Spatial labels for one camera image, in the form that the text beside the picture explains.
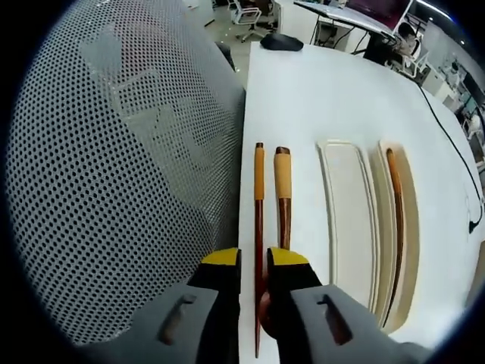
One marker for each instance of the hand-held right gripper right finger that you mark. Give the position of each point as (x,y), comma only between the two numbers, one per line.
(322,322)

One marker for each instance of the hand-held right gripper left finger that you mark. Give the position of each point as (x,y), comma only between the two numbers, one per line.
(178,318)

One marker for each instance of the beige cutlery case lid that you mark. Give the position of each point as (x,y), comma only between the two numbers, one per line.
(348,212)

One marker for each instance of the beige cutlery case base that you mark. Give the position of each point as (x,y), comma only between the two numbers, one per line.
(411,235)

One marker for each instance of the wooden chopstick utensil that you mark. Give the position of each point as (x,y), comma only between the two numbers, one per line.
(398,189)
(259,212)

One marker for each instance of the wooden spoon utensil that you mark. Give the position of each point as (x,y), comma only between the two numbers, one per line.
(283,182)

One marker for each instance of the grey mesh office chair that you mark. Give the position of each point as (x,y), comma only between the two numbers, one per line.
(113,170)

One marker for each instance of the white office chair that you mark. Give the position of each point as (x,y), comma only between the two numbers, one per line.
(415,57)
(248,17)

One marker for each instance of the black flat object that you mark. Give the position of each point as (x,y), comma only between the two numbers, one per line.
(281,41)

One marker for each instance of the black laptop stand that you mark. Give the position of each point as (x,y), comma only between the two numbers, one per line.
(333,32)

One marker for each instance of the white laptop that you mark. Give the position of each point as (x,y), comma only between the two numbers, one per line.
(352,16)

